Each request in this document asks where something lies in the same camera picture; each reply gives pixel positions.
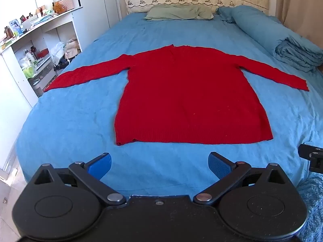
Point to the green pillow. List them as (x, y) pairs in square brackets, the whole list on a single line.
[(180, 12)]

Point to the white wardrobe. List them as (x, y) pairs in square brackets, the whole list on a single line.
[(97, 12)]

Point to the photo frame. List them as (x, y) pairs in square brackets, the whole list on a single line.
[(14, 27)]

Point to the beige bag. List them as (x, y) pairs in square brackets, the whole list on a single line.
[(72, 48)]

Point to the white bottle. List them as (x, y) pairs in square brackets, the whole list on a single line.
[(30, 55)]

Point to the folded blue duvet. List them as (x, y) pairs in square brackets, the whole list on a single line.
[(272, 32)]

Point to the pink basket with teddy bear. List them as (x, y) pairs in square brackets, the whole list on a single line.
[(63, 5)]

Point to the blue fuzzy rug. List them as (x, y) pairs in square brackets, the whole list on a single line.
[(313, 199)]

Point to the white shelf unit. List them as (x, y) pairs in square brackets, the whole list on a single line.
[(15, 55)]

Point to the white plastic bag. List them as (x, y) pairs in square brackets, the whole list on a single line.
[(58, 50)]

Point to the red knit sweater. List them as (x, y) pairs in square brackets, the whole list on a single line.
[(186, 93)]

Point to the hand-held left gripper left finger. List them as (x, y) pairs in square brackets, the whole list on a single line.
[(102, 165)]

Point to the red box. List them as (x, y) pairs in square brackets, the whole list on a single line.
[(42, 53)]

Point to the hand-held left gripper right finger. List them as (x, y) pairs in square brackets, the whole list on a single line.
[(217, 165)]

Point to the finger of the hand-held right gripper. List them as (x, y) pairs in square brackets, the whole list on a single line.
[(311, 153)]

